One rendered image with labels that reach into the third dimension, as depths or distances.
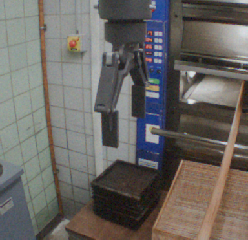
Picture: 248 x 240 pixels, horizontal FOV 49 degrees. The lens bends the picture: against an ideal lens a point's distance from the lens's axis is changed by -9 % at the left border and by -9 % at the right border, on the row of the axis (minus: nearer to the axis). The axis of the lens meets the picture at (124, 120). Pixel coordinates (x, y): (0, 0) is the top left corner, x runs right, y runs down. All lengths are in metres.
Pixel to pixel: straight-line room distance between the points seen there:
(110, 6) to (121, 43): 0.07
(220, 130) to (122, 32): 1.19
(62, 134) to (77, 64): 0.52
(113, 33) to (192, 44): 1.01
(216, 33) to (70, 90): 0.96
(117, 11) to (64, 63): 1.39
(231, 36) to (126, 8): 1.04
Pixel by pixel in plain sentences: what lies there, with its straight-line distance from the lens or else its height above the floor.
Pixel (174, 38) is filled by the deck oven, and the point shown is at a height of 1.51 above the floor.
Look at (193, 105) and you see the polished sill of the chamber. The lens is 1.57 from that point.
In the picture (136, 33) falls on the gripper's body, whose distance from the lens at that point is 0.50.
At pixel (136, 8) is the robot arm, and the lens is 0.48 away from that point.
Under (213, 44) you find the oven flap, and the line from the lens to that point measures 1.47.
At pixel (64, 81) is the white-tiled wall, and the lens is 1.88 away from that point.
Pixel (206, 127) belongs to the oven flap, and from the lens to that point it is 1.62.
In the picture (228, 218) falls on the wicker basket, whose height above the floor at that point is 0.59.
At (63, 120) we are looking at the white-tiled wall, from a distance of 1.99.
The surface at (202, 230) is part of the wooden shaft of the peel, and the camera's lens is 0.72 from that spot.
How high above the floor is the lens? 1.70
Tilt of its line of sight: 23 degrees down
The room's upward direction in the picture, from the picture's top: straight up
